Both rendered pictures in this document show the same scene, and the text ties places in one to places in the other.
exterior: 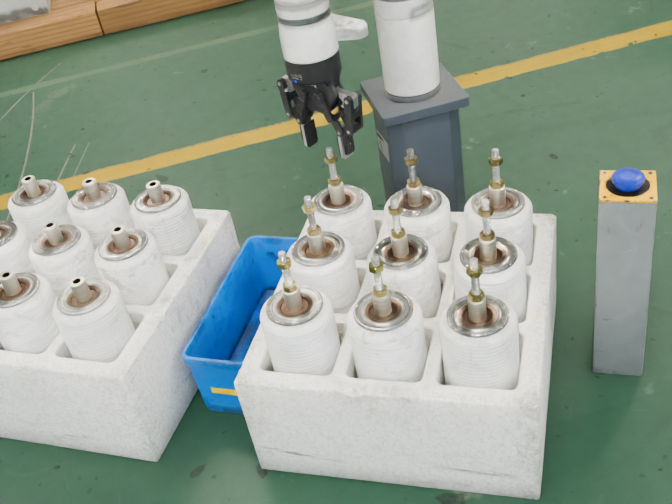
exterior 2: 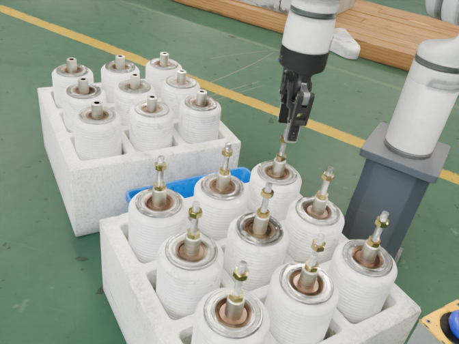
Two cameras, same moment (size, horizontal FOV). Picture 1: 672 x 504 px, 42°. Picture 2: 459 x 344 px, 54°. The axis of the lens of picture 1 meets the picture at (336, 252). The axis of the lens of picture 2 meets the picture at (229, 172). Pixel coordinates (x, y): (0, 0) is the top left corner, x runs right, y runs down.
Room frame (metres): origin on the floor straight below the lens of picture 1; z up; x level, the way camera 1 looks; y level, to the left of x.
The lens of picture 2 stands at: (0.45, -0.34, 0.72)
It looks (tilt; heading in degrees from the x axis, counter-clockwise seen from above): 34 degrees down; 34
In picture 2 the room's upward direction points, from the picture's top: 8 degrees clockwise
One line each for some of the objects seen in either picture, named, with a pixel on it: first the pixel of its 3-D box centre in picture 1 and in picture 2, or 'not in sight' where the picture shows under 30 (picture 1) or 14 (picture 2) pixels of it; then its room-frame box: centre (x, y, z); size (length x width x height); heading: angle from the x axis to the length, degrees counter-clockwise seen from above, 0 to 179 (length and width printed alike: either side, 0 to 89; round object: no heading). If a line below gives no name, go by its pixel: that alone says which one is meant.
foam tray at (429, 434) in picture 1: (412, 337); (244, 297); (0.93, -0.09, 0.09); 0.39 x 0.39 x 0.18; 69
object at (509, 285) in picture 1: (491, 306); (293, 324); (0.88, -0.20, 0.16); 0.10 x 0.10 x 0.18
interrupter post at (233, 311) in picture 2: (477, 308); (234, 306); (0.77, -0.15, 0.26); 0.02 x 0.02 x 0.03
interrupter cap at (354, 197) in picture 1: (338, 200); (277, 173); (1.08, -0.02, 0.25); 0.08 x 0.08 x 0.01
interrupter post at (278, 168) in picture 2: (337, 193); (278, 167); (1.08, -0.02, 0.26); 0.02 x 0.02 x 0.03
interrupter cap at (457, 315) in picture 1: (477, 315); (233, 312); (0.77, -0.15, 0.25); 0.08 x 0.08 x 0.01
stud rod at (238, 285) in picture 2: (475, 284); (238, 284); (0.77, -0.15, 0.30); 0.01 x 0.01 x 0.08
